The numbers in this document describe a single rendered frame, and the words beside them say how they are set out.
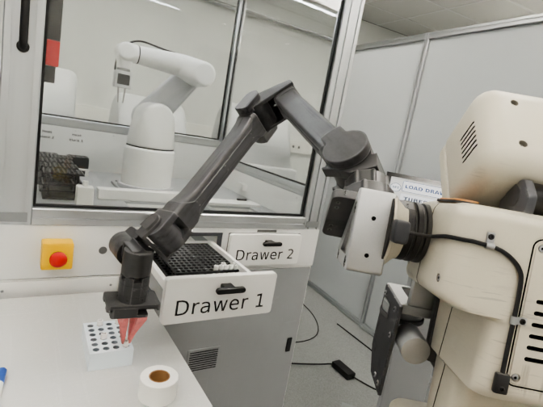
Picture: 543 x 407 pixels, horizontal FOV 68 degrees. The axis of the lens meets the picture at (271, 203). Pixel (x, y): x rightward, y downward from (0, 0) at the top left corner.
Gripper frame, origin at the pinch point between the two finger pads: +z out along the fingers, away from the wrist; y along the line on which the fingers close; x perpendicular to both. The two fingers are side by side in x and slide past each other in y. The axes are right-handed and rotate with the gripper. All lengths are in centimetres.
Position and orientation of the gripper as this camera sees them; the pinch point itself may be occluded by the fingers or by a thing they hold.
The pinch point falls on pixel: (126, 338)
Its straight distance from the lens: 92.0
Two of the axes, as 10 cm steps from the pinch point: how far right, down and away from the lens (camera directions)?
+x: 4.7, 2.7, -8.4
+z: -2.0, 9.6, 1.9
